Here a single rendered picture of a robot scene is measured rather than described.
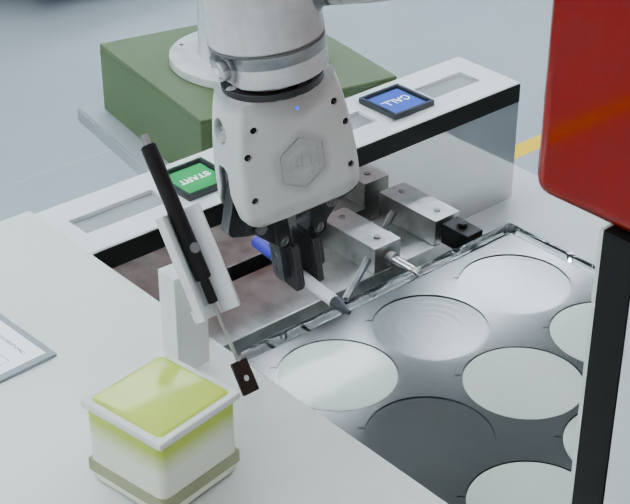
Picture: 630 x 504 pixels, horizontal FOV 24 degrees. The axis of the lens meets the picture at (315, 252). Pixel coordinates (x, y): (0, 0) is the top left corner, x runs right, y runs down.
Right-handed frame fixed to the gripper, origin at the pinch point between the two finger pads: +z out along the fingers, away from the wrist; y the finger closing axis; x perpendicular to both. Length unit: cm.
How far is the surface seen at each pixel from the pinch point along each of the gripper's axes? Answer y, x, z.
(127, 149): 11, 62, 18
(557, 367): 18.4, -8.1, 14.8
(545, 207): 44, 25, 23
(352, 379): 3.1, -0.6, 12.9
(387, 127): 25.5, 26.3, 7.4
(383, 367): 6.2, -0.5, 13.2
